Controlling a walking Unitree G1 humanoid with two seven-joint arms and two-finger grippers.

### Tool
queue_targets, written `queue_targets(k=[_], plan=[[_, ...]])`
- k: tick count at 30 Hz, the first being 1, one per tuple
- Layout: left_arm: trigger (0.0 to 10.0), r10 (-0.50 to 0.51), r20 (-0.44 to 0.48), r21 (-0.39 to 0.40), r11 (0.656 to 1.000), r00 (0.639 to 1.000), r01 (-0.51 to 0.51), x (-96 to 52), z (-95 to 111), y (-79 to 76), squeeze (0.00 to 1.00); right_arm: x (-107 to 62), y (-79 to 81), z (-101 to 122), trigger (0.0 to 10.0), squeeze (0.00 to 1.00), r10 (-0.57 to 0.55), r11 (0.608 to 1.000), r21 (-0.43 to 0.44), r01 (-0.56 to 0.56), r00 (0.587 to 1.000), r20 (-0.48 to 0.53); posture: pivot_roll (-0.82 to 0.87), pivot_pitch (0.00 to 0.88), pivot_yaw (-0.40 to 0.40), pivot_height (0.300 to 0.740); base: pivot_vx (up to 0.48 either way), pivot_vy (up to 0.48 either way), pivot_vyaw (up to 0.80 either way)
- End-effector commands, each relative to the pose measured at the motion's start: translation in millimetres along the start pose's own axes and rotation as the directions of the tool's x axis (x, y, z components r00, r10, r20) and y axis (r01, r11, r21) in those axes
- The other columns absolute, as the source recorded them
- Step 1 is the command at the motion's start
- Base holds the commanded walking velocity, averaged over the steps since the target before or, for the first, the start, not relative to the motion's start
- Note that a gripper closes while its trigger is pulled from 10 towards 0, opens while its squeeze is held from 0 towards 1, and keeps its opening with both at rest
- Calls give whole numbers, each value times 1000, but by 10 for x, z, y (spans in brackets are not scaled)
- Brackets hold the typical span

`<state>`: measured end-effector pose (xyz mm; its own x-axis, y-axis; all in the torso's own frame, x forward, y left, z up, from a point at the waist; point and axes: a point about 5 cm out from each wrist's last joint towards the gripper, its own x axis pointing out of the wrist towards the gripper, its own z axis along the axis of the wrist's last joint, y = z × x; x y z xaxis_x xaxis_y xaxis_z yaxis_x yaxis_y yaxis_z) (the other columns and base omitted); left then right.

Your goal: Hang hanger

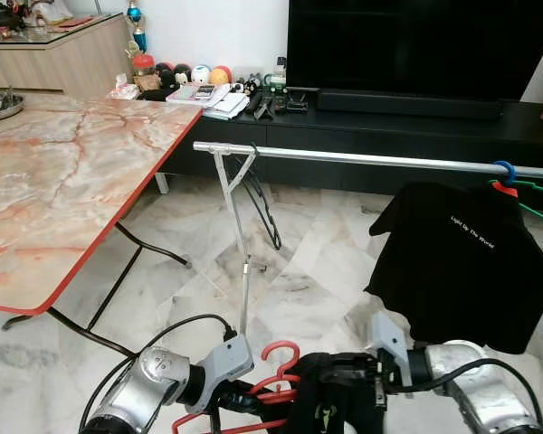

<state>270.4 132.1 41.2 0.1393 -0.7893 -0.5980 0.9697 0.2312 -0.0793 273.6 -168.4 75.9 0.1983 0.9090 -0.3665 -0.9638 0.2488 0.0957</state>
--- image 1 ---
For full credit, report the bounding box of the black short-sleeved shirt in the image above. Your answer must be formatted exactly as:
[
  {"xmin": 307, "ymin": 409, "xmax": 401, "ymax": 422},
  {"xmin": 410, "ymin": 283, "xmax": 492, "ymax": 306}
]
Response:
[{"xmin": 288, "ymin": 351, "xmax": 390, "ymax": 434}]

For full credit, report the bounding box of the red plastic hanger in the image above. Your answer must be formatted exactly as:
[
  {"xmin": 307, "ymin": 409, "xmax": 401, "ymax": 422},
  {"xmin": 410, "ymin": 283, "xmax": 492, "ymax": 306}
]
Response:
[{"xmin": 170, "ymin": 341, "xmax": 301, "ymax": 434}]

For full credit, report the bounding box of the black plastic hanger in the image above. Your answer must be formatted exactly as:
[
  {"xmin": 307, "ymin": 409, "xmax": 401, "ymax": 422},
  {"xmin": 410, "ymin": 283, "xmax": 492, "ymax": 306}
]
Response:
[{"xmin": 244, "ymin": 145, "xmax": 283, "ymax": 251}]

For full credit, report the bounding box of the red hanger blue hook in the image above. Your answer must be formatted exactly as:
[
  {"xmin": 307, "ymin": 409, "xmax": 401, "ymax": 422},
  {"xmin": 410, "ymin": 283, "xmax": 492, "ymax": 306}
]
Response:
[{"xmin": 491, "ymin": 160, "xmax": 526, "ymax": 197}]

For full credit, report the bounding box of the green plastic hanger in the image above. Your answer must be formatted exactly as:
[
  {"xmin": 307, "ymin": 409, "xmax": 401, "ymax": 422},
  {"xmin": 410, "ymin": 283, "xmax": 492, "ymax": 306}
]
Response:
[{"xmin": 510, "ymin": 178, "xmax": 543, "ymax": 229}]

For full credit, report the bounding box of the black T-shirt with lettering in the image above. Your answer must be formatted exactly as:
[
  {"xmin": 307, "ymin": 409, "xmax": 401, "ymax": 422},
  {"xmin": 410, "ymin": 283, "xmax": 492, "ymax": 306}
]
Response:
[{"xmin": 364, "ymin": 181, "xmax": 543, "ymax": 355}]

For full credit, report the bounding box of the silver metal clothes rack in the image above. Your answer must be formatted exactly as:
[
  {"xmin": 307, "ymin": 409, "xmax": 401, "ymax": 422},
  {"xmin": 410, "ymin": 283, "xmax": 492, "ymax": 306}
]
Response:
[{"xmin": 192, "ymin": 140, "xmax": 543, "ymax": 337}]

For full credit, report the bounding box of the black low TV console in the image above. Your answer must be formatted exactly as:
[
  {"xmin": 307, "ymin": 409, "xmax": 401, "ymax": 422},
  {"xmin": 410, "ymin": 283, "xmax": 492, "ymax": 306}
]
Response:
[{"xmin": 158, "ymin": 88, "xmax": 543, "ymax": 211}]

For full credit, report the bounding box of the black soundbar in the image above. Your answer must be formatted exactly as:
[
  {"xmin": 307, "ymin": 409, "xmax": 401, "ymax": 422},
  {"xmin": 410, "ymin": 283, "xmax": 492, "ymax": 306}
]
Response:
[{"xmin": 317, "ymin": 88, "xmax": 505, "ymax": 121}]

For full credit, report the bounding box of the marble-pattern folding table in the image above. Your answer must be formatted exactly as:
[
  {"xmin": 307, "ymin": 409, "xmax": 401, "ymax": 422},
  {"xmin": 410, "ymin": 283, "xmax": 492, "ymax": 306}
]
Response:
[{"xmin": 0, "ymin": 93, "xmax": 205, "ymax": 358}]

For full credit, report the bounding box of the small clear bottle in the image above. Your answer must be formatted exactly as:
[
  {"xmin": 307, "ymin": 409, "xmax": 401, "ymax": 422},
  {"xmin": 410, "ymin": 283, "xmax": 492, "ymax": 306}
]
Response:
[{"xmin": 270, "ymin": 56, "xmax": 289, "ymax": 89}]

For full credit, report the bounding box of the pink tissue packet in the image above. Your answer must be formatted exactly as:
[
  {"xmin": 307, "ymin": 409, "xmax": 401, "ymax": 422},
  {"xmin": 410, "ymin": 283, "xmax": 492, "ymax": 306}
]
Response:
[{"xmin": 109, "ymin": 80, "xmax": 138, "ymax": 99}]

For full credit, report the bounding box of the black flat-screen television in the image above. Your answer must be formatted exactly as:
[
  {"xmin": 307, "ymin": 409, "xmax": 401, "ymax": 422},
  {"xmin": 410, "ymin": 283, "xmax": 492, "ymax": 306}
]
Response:
[{"xmin": 286, "ymin": 0, "xmax": 543, "ymax": 102}]

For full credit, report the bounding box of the red-lidded jar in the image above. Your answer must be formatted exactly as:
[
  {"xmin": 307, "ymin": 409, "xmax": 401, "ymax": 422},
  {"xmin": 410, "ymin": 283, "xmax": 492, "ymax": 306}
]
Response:
[{"xmin": 131, "ymin": 52, "xmax": 157, "ymax": 91}]

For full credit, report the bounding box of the silver metal bowl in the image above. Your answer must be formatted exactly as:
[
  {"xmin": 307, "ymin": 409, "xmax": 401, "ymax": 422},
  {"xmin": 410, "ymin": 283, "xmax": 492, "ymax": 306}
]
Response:
[{"xmin": 0, "ymin": 89, "xmax": 25, "ymax": 123}]

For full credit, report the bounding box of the blue and gold trophy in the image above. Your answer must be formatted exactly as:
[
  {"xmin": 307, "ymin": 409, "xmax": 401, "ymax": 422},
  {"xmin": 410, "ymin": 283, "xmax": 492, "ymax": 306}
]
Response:
[{"xmin": 127, "ymin": 0, "xmax": 148, "ymax": 53}]

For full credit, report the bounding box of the light wooden sideboard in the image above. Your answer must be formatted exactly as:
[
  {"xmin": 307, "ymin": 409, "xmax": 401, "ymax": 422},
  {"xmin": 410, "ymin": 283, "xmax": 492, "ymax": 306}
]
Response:
[{"xmin": 0, "ymin": 14, "xmax": 132, "ymax": 99}]

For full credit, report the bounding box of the red tray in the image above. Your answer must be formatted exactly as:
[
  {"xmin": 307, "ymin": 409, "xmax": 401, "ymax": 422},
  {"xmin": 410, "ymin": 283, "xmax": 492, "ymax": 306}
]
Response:
[{"xmin": 54, "ymin": 15, "xmax": 96, "ymax": 28}]

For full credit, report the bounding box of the white porcelain figurine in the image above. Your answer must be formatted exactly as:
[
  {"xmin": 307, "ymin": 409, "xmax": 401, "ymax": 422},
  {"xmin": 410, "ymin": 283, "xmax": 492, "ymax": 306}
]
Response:
[{"xmin": 32, "ymin": 0, "xmax": 73, "ymax": 24}]

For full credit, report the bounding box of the dark teapot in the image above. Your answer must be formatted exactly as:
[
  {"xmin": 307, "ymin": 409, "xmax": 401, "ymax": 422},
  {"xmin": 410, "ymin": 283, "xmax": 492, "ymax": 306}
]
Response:
[{"xmin": 0, "ymin": 7, "xmax": 19, "ymax": 33}]

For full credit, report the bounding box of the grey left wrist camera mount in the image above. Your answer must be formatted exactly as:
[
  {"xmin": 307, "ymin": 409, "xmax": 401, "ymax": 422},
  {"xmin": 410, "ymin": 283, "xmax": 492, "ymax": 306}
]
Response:
[{"xmin": 195, "ymin": 333, "xmax": 254, "ymax": 392}]

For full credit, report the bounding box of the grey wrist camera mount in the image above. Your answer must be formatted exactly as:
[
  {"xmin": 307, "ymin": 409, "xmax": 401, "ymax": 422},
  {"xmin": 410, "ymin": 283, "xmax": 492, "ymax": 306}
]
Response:
[
  {"xmin": 195, "ymin": 333, "xmax": 254, "ymax": 392},
  {"xmin": 369, "ymin": 312, "xmax": 413, "ymax": 381}
]

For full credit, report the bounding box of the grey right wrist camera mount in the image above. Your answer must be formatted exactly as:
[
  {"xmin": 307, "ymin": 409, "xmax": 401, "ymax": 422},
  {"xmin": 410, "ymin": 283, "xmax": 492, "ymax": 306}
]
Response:
[{"xmin": 369, "ymin": 312, "xmax": 413, "ymax": 381}]

